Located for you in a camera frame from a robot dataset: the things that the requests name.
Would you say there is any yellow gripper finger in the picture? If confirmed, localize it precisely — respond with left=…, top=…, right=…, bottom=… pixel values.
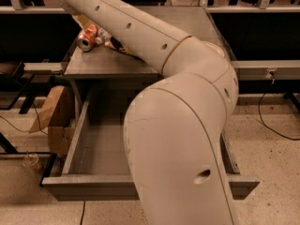
left=77, top=15, right=91, bottom=30

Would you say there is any red coke can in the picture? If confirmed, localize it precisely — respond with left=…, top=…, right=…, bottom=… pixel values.
left=77, top=24, right=98, bottom=52

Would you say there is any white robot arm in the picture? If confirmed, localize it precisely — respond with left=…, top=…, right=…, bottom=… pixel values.
left=61, top=0, right=239, bottom=225

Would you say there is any open grey top drawer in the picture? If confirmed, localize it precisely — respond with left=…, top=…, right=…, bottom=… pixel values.
left=43, top=89, right=259, bottom=201

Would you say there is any clear plastic water bottle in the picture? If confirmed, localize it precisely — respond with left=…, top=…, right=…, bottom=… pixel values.
left=95, top=28, right=111, bottom=45

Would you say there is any yellow brown chip bag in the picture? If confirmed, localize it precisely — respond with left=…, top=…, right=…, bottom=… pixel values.
left=105, top=37, right=137, bottom=58

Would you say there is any grey cabinet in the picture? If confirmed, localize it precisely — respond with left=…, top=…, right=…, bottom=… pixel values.
left=67, top=7, right=238, bottom=114

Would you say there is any brown cardboard box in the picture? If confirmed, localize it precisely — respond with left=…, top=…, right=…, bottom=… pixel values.
left=29, top=85, right=75, bottom=156

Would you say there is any white bowl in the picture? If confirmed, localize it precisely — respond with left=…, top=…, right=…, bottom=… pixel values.
left=203, top=41, right=225, bottom=58

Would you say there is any clear plastic cup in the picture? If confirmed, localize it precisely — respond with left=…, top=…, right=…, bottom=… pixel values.
left=22, top=153, right=43, bottom=173

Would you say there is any black metal frame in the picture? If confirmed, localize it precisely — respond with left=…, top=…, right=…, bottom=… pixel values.
left=0, top=61, right=59, bottom=188

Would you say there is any black floor cable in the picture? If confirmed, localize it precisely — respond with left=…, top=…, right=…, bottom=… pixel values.
left=79, top=200, right=86, bottom=225

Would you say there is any black cable right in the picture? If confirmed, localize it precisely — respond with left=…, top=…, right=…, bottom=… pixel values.
left=257, top=92, right=300, bottom=142

